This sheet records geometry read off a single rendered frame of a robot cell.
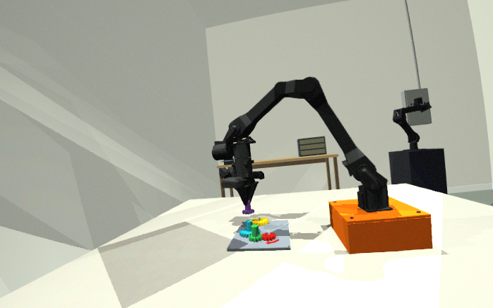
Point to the red gear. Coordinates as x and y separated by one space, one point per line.
266 237

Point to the teal gear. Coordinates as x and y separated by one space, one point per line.
246 231

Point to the purple gear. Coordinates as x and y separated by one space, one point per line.
248 209

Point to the green gear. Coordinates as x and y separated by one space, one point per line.
255 234

